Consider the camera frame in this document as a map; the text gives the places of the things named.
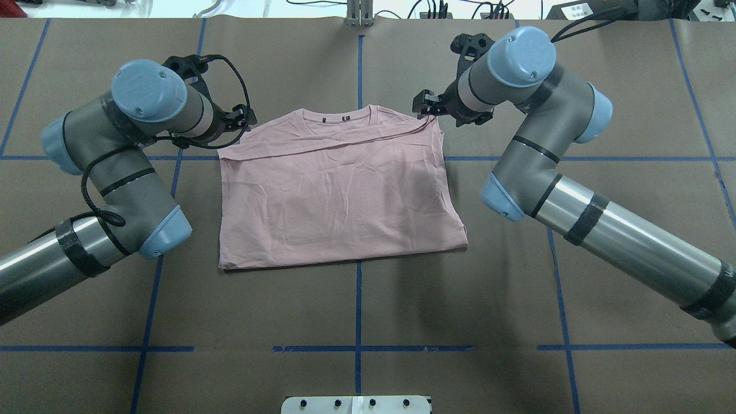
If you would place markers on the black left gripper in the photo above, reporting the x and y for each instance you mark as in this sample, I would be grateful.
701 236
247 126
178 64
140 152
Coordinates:
221 127

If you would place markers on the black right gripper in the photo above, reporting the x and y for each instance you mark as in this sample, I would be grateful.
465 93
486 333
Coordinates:
452 104

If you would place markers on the pink Snoopy t-shirt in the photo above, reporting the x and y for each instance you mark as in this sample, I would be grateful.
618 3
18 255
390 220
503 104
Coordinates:
311 188

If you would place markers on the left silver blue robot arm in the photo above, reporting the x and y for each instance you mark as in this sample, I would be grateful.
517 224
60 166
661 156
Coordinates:
129 209

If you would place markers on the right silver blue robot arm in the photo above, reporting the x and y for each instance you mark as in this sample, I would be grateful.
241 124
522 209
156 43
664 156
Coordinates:
606 156

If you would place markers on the black power adapter box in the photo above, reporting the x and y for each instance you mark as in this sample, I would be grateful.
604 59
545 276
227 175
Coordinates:
575 10

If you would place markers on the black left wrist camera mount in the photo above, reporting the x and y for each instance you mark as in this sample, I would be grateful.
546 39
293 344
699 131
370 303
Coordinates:
191 67

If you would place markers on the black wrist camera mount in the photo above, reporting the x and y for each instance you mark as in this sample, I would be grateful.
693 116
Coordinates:
191 67
469 49

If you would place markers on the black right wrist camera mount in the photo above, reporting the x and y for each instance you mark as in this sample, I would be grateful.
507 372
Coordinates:
469 49

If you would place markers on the aluminium frame post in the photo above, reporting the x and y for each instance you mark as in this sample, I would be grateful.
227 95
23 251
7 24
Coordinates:
359 13

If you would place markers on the white pillar base mount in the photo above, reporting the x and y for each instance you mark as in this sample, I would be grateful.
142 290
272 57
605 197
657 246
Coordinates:
358 404

